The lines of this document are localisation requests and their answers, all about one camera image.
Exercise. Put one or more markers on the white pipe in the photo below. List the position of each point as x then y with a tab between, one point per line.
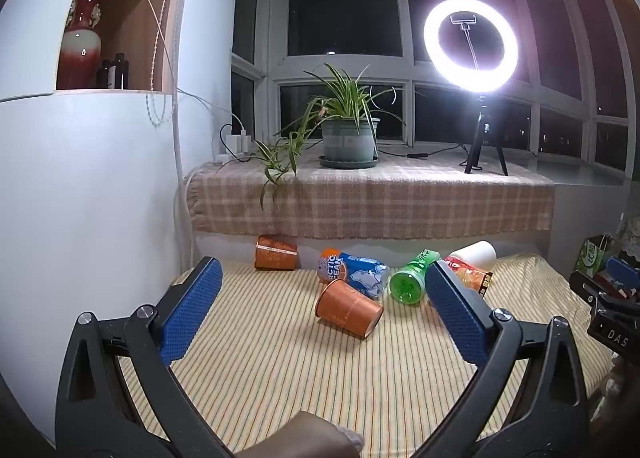
181	178

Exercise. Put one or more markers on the brown cloth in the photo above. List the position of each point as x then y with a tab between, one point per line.
305	435

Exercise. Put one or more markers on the green plant saucer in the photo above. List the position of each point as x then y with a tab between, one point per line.
348	162

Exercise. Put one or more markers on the red ceramic vase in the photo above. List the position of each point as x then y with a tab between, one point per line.
80	48

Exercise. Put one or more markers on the potted spider plant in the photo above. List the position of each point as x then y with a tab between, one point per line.
347	138

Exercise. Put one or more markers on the plaid cloth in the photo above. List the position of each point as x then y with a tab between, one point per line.
400	203

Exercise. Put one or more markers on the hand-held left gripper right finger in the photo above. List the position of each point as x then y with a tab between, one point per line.
457	310

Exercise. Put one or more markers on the green white bag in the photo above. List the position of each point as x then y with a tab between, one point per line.
594	255

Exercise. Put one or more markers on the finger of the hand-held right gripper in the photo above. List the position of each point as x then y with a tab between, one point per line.
622	270
582	285

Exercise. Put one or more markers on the wooden shelf niche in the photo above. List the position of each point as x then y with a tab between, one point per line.
135	28

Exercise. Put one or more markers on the phone clamp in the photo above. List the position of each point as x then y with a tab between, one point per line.
464	20

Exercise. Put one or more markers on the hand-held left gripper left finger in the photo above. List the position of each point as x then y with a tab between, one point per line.
192	310

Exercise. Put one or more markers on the dark glass bottle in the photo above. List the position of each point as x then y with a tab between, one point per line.
121	70
107	75

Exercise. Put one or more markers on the blue snack can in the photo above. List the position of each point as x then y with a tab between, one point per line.
357	275

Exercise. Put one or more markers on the green plastic bottle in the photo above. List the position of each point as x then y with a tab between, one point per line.
411	280

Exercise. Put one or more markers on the white power strip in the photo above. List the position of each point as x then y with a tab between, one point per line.
226	157

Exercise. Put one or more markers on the orange paper cup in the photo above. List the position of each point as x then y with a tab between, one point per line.
347	309
275	253

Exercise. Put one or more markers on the white paper cup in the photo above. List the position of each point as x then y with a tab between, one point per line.
475	253

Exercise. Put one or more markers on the striped mat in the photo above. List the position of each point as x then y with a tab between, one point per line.
280	368

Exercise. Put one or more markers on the white charger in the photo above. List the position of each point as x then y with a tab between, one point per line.
246	143
235	142

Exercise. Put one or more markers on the black tripod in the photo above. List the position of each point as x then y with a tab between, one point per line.
484	138

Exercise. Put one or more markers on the red snack packet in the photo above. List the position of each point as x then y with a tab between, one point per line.
470	275

